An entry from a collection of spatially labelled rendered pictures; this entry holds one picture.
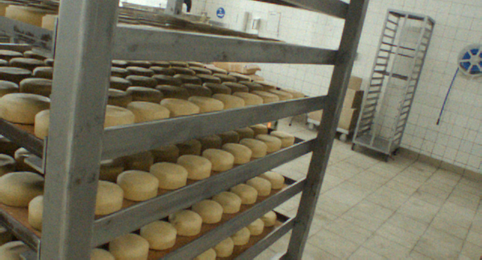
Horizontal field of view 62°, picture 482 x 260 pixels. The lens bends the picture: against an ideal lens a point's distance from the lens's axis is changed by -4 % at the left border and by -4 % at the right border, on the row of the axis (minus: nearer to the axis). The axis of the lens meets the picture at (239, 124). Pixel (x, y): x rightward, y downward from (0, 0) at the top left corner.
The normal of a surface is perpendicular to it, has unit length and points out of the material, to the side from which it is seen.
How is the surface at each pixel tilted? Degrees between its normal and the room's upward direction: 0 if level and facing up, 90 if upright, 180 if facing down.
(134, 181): 0
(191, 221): 0
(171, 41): 90
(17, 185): 0
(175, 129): 90
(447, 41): 90
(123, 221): 90
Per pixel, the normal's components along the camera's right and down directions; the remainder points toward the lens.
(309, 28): -0.58, 0.09
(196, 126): 0.83, 0.29
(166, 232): 0.19, -0.95
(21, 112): 0.25, 0.29
